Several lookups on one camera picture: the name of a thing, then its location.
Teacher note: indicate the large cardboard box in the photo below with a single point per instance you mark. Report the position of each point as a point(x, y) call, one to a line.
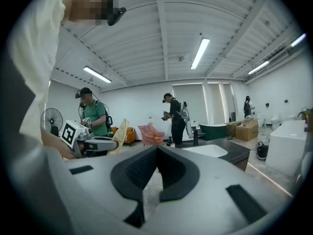
point(247, 131)

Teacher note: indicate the black standing fan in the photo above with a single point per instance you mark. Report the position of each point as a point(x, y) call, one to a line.
point(51, 119)

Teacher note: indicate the person's face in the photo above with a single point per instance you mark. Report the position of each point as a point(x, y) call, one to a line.
point(85, 4)

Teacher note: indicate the orange sofa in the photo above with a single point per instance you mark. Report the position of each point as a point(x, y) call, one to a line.
point(129, 132)

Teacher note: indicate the black vacuum cleaner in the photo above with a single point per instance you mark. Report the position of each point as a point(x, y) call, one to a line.
point(262, 152)

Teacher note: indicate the long ceiling light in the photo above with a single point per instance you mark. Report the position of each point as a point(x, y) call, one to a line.
point(200, 54)
point(258, 68)
point(298, 40)
point(96, 74)

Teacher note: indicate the small cardboard box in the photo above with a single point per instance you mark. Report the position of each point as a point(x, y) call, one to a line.
point(231, 128)

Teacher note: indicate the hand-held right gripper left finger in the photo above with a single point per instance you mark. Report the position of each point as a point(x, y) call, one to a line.
point(97, 180)

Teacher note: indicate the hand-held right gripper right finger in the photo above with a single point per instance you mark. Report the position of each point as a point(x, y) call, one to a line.
point(215, 199)

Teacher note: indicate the white toilet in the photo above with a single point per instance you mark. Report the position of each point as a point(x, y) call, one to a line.
point(275, 122)

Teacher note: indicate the black vanity counter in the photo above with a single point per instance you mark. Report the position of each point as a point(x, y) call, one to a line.
point(238, 153)

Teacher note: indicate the person's left forearm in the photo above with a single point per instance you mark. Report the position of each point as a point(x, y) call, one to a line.
point(52, 142)

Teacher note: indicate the black head-worn camera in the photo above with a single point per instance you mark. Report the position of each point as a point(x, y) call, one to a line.
point(116, 15)

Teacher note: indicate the white wash basin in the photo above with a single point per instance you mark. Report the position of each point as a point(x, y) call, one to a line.
point(207, 150)

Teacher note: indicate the small black box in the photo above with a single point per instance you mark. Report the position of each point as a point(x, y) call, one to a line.
point(170, 142)

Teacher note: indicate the white bathtub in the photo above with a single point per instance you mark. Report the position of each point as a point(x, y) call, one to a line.
point(286, 146)

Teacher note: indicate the yellow hanging cloth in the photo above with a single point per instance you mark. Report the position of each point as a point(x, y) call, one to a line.
point(121, 136)

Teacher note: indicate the brass bathtub faucet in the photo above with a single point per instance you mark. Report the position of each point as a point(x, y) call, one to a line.
point(302, 112)

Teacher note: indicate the person's cream t-shirt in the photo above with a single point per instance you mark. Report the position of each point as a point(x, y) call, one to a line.
point(36, 57)

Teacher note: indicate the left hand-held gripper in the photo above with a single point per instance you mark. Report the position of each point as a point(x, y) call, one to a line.
point(71, 133)

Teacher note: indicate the pink armchair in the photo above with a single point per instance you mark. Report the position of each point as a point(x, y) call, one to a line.
point(146, 131)

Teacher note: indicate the dark green bathtub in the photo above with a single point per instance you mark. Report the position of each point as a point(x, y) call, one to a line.
point(214, 131)

